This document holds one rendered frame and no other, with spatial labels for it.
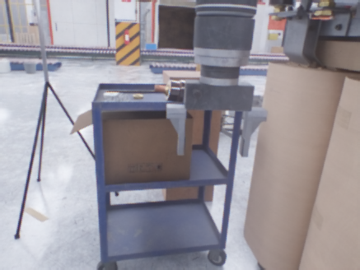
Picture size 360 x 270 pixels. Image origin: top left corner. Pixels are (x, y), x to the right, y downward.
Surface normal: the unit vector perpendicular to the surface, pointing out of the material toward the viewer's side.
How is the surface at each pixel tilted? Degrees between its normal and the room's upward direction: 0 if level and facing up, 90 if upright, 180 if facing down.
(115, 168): 90
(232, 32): 90
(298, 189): 90
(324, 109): 90
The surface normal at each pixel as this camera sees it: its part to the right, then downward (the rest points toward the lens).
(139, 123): 0.21, 0.34
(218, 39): -0.31, 0.31
